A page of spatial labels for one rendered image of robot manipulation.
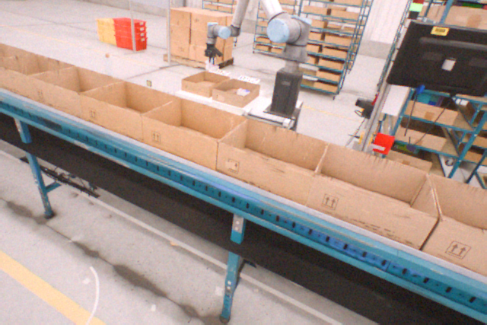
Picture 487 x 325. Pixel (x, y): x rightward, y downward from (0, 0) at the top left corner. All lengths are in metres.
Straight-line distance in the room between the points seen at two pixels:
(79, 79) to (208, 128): 0.96
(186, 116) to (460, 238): 1.25
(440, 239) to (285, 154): 0.66
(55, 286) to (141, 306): 0.51
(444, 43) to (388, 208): 0.87
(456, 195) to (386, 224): 0.38
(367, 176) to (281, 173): 0.43
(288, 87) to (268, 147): 0.86
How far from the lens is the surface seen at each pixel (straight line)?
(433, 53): 1.60
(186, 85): 2.45
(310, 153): 1.30
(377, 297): 1.32
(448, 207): 1.39
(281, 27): 1.91
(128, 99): 1.79
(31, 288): 2.11
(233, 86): 2.63
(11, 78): 2.07
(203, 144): 1.15
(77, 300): 1.97
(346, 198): 1.03
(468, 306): 1.25
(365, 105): 1.81
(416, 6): 1.69
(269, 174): 1.06
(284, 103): 2.17
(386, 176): 1.31
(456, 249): 1.14
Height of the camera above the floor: 1.60
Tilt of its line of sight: 29 degrees down
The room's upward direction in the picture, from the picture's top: 8 degrees clockwise
